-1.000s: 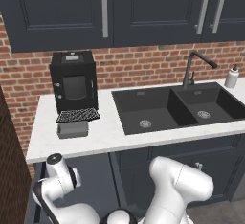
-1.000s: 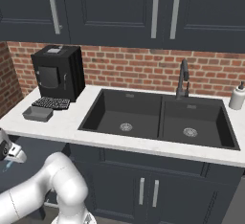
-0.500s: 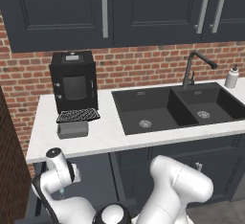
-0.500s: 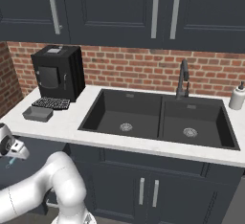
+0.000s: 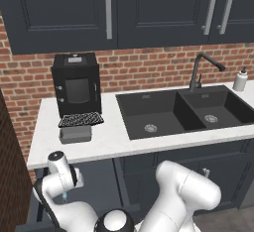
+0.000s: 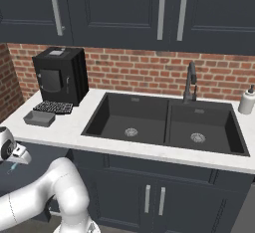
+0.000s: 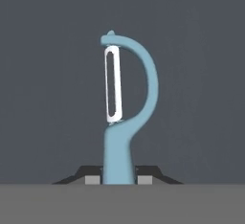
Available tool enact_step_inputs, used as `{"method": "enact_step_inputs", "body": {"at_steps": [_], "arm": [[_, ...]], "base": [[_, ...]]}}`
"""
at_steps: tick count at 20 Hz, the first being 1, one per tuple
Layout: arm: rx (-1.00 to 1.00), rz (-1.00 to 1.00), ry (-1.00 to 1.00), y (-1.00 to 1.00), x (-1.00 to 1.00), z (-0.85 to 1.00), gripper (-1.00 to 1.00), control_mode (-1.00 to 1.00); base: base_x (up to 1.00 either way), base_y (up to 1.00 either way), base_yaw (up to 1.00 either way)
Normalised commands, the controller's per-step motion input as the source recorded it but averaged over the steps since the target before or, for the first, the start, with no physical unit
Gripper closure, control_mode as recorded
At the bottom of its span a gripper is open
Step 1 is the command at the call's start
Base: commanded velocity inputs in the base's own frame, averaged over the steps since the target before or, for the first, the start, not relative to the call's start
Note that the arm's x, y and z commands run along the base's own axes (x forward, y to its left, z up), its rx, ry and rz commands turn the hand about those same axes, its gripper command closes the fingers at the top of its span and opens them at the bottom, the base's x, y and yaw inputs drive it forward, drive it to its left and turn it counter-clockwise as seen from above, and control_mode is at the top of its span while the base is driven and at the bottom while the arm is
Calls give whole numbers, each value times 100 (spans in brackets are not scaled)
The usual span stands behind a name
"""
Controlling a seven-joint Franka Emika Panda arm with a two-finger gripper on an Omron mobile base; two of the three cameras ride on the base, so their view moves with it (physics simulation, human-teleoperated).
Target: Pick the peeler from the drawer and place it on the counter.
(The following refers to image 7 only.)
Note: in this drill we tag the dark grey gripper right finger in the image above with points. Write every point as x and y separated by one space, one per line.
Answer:
150 174

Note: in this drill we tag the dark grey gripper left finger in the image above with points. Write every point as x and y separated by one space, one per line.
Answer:
91 174

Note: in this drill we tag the light blue peeler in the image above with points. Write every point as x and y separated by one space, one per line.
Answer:
117 157

